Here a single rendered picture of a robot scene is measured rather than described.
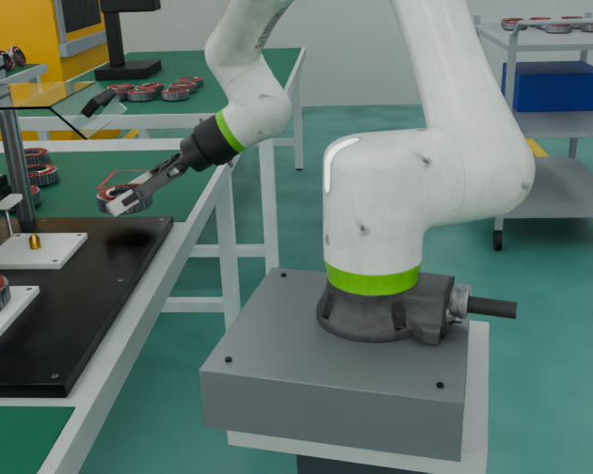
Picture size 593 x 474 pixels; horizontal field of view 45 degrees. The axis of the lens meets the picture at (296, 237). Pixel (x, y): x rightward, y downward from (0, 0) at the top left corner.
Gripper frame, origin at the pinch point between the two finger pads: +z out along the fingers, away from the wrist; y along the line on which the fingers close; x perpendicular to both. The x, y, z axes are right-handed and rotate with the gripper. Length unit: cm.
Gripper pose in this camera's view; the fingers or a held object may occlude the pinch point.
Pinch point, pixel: (125, 197)
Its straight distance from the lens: 152.5
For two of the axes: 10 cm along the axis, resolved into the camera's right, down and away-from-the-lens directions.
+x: -5.3, -8.0, -2.8
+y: 0.6, -3.7, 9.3
